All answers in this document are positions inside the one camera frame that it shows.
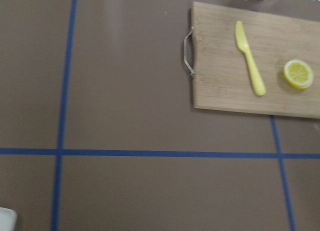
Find wooden cutting board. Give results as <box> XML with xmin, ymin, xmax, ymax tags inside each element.
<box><xmin>191</xmin><ymin>2</ymin><xmax>320</xmax><ymax>119</ymax></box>

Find yellow plastic knife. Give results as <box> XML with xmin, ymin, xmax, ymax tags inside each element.
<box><xmin>235</xmin><ymin>20</ymin><xmax>267</xmax><ymax>97</ymax></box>

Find yellow lemon slices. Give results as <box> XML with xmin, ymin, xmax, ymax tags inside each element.
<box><xmin>283</xmin><ymin>59</ymin><xmax>314</xmax><ymax>90</ymax></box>

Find white rectangular tray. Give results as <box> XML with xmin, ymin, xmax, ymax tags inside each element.
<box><xmin>0</xmin><ymin>207</ymin><xmax>18</xmax><ymax>231</ymax></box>

